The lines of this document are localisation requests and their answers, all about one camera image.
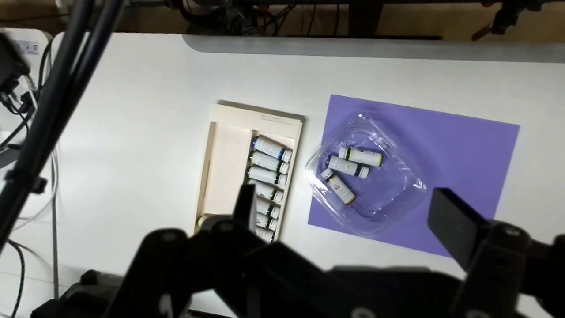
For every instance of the small white bottle yellow band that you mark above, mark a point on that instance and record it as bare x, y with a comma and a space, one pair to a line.
349, 166
361, 155
338, 187

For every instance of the black power adapter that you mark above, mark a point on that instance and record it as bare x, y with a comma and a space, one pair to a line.
12, 67

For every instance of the purple paper sheet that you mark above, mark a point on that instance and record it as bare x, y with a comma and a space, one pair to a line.
466, 159

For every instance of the beige wooden compartment box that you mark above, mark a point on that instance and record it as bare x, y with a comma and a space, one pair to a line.
231, 159

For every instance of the thin black tripod pole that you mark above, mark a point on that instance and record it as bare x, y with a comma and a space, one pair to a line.
89, 53

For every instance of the black tripod base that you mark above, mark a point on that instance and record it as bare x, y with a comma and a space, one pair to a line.
77, 297

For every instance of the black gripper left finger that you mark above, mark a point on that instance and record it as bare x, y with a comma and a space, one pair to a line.
178, 270

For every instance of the small white bottle blue band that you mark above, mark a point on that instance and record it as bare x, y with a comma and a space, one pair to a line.
266, 221
266, 233
273, 191
273, 147
268, 207
270, 162
268, 175

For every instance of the black clamp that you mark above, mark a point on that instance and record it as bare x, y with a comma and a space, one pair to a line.
506, 16

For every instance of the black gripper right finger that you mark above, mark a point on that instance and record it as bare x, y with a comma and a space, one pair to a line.
466, 230

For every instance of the white power strip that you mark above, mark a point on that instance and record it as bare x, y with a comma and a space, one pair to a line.
29, 49

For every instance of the clear plastic bag with parts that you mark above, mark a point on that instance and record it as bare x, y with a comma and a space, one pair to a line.
390, 187

